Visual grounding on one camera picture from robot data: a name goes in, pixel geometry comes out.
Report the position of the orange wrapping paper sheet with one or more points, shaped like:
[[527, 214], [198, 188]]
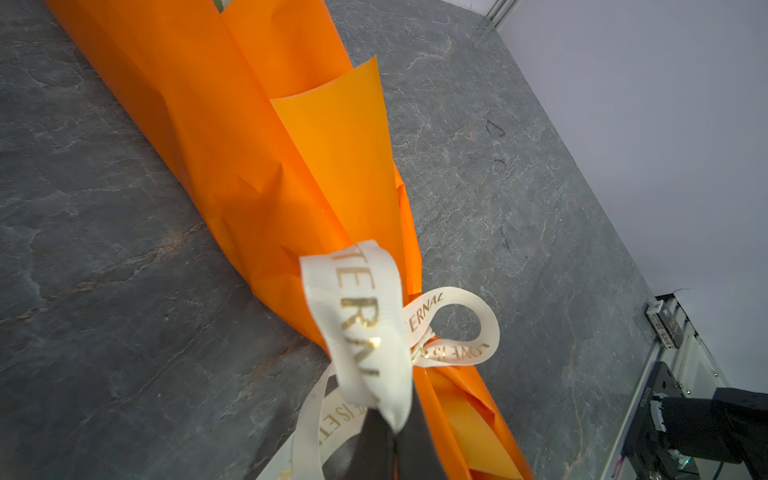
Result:
[[283, 146]]

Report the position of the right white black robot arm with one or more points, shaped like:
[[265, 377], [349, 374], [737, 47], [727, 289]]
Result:
[[730, 427]]

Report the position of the black labelled box right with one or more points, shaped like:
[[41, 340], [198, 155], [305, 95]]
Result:
[[663, 317]]

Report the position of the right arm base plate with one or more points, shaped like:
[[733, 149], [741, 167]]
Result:
[[643, 449]]

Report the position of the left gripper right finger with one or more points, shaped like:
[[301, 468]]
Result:
[[416, 456]]

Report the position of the cream printed ribbon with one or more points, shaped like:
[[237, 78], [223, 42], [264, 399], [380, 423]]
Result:
[[375, 340]]

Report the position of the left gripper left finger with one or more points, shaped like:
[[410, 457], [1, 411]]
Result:
[[374, 453]]

